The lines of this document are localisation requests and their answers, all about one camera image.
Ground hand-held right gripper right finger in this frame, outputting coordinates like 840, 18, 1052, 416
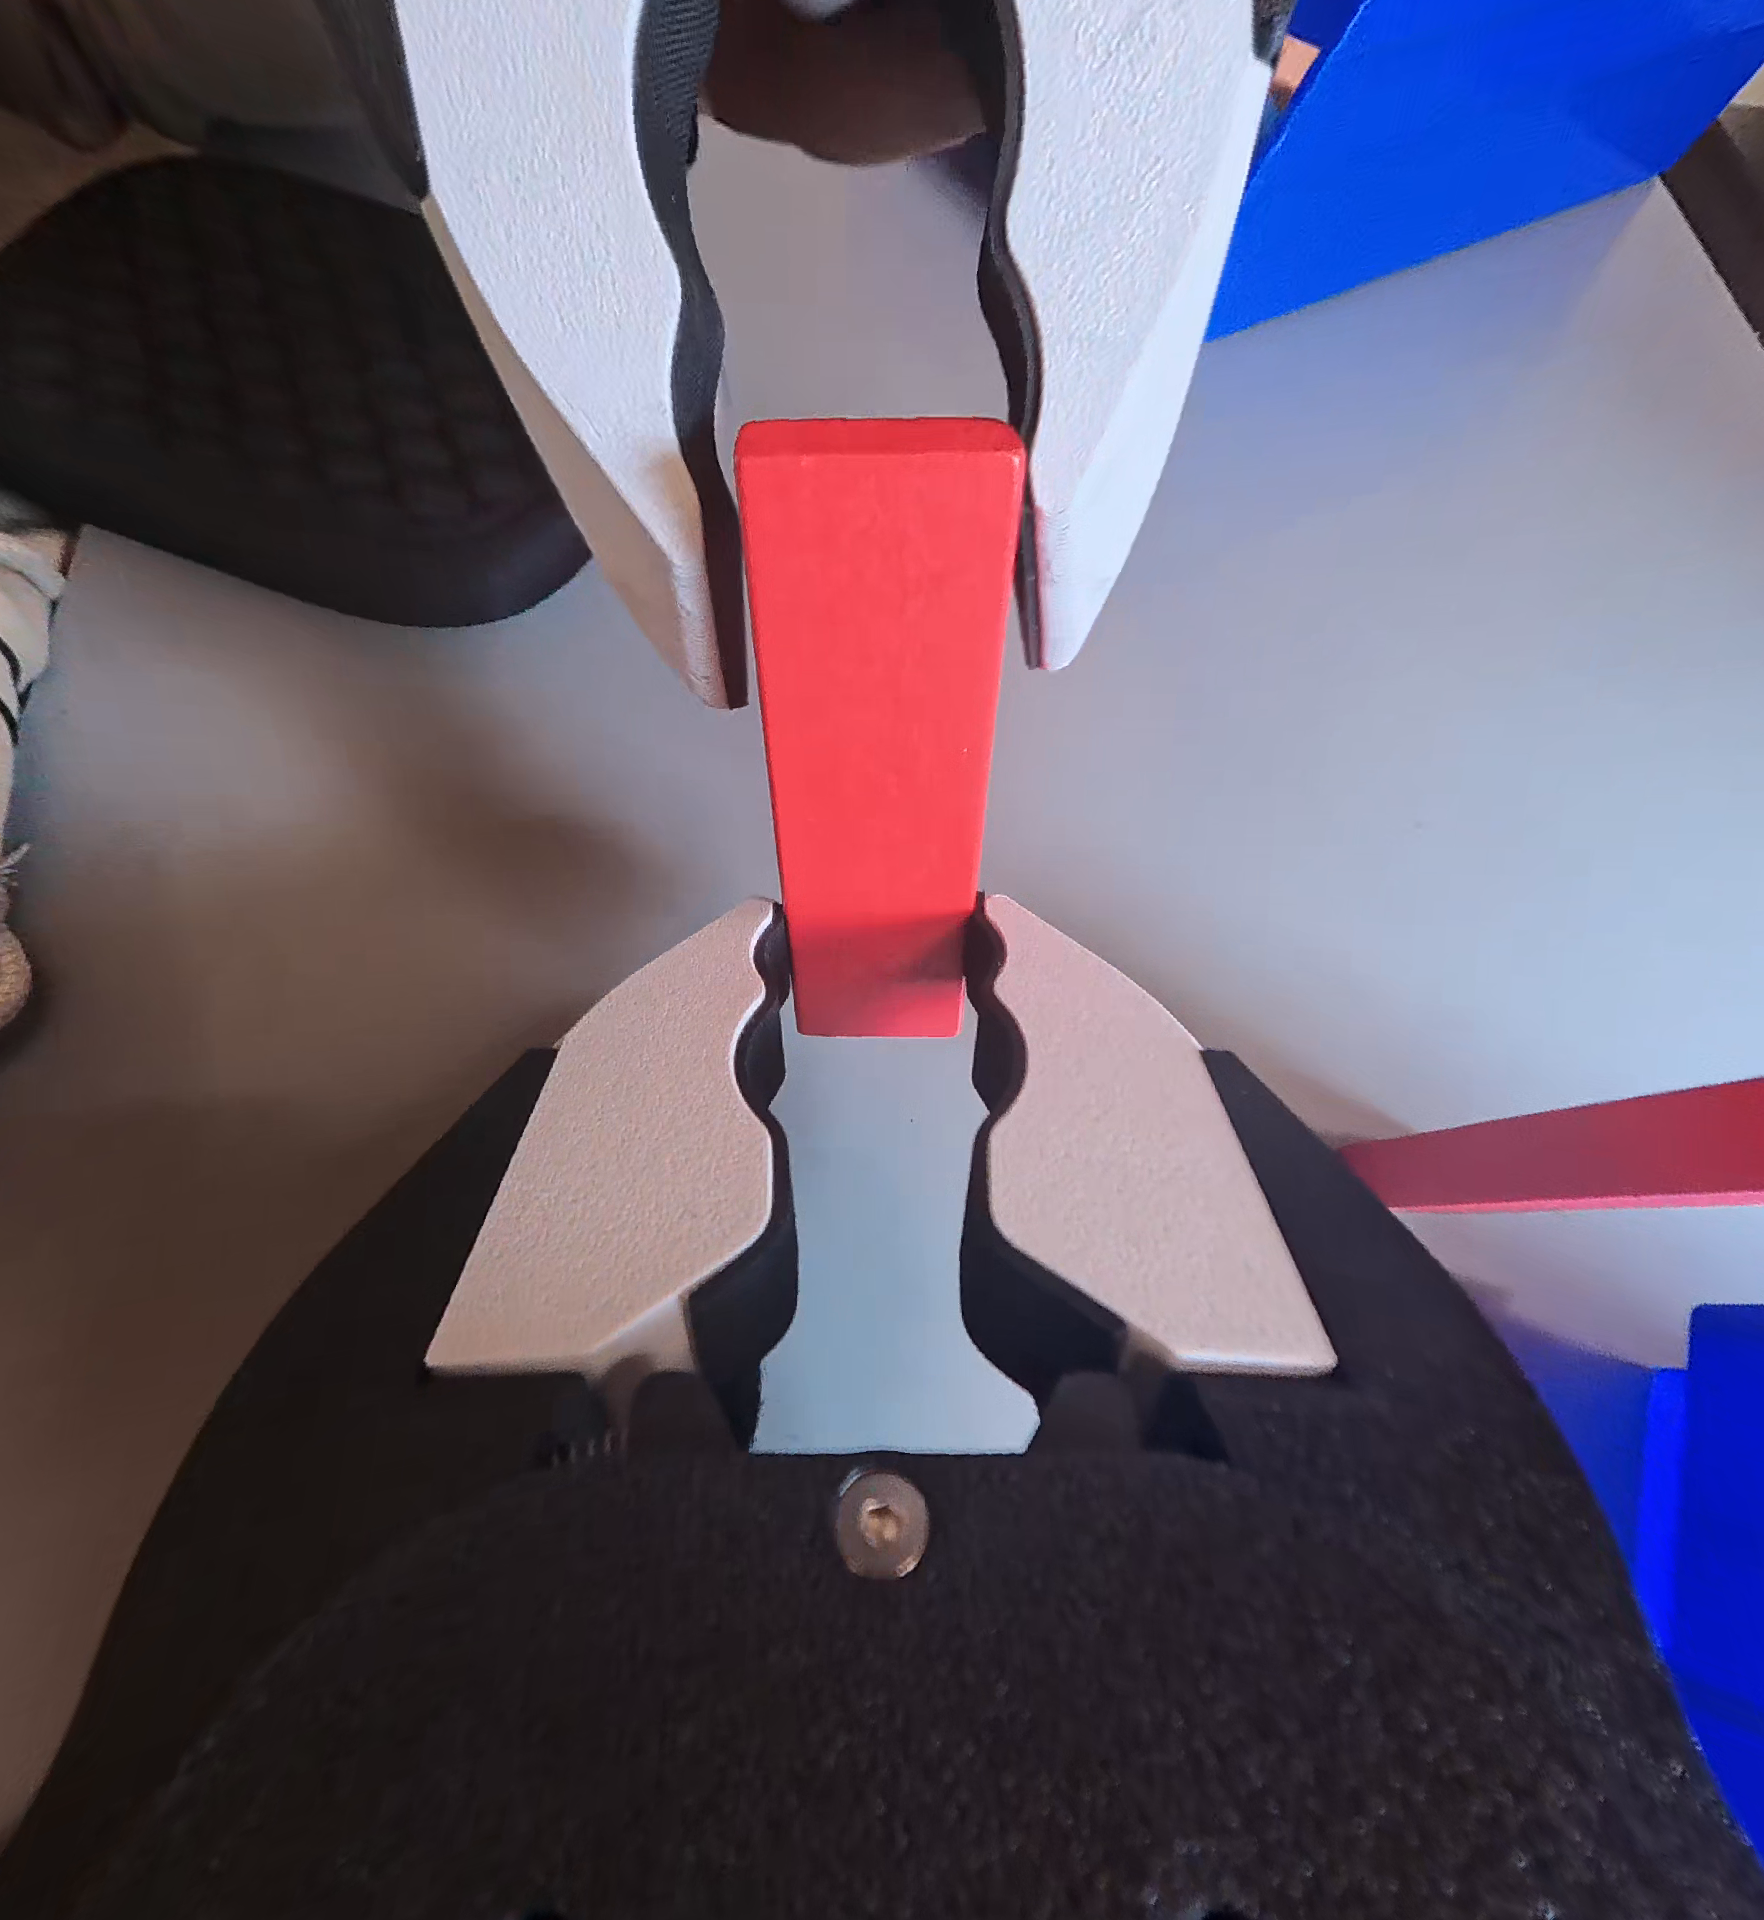
961, 891, 1339, 1449

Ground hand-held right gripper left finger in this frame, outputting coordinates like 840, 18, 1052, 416
424, 895, 803, 1449

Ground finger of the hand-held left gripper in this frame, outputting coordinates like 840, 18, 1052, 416
977, 0, 1278, 673
398, 0, 755, 711

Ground blue plastic bin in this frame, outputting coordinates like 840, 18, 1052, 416
1497, 1302, 1764, 1920
1204, 0, 1764, 343

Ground red wooden plank block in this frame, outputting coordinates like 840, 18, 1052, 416
1339, 1071, 1764, 1214
732, 416, 1030, 1039

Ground person's left hand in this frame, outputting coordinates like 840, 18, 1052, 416
699, 0, 999, 168

